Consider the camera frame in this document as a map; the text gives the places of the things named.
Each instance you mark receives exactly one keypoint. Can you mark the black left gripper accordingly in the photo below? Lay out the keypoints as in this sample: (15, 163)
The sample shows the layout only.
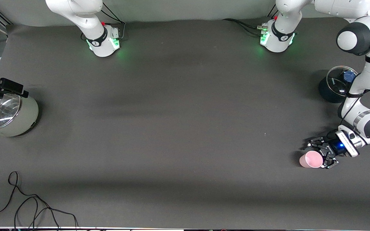
(333, 148)

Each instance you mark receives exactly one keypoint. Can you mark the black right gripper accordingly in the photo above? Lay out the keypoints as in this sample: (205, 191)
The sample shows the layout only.
(7, 85)

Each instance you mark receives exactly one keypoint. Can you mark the pink plastic cup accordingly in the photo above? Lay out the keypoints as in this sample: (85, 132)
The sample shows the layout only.
(312, 159)

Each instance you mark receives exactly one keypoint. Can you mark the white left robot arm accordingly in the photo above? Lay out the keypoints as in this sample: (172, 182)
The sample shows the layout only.
(369, 80)

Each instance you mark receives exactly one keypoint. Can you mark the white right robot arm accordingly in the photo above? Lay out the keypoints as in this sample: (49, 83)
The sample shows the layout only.
(85, 22)

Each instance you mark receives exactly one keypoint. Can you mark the glass pot lid steel rim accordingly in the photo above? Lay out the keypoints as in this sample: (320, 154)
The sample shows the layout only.
(2, 112)

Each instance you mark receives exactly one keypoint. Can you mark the sage green cooking pot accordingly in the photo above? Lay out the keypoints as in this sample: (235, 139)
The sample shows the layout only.
(27, 115)

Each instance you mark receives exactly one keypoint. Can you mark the dark blue saucepan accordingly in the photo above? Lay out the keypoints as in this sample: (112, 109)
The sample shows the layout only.
(328, 93)

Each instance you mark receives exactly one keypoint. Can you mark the glass lid blue knob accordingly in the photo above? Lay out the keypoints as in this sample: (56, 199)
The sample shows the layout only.
(337, 80)

